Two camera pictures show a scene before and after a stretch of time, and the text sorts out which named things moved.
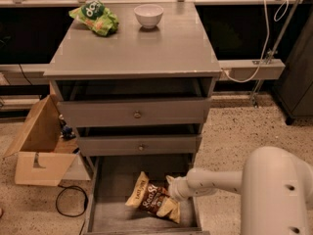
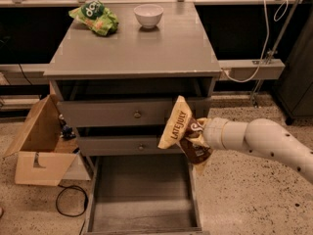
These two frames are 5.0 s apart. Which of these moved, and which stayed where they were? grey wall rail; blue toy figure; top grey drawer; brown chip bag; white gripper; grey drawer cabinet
Moved: brown chip bag; white gripper
Stayed: grey drawer cabinet; grey wall rail; blue toy figure; top grey drawer
